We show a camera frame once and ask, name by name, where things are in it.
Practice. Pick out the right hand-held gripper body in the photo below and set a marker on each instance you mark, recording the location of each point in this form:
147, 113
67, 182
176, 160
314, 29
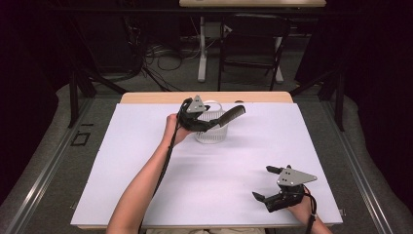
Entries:
292, 182

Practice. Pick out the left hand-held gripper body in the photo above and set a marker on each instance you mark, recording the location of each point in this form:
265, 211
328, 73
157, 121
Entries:
195, 110

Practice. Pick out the white plastic basket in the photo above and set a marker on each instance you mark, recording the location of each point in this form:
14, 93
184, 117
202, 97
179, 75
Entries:
211, 136

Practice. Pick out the person's left hand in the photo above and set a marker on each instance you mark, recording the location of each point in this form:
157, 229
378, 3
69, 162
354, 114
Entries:
172, 128

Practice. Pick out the person's right hand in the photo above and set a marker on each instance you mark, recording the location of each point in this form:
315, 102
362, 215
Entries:
300, 210

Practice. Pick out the white table sheet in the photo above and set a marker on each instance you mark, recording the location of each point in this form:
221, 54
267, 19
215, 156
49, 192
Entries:
227, 195

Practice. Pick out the light wooden table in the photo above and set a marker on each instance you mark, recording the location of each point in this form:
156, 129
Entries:
156, 97

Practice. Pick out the black folding chair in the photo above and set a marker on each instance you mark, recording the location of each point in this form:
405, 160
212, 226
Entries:
253, 39

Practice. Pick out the black metal stand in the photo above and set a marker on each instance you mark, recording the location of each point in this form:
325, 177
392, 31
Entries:
73, 97
340, 104

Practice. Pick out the white-legged background table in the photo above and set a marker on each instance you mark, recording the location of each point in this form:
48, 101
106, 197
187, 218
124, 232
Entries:
227, 3

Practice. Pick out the dark curtain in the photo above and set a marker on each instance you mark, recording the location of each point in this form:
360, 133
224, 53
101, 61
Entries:
26, 97
383, 97

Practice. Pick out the metal floor rail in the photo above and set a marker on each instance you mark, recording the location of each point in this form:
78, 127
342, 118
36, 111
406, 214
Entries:
48, 169
357, 175

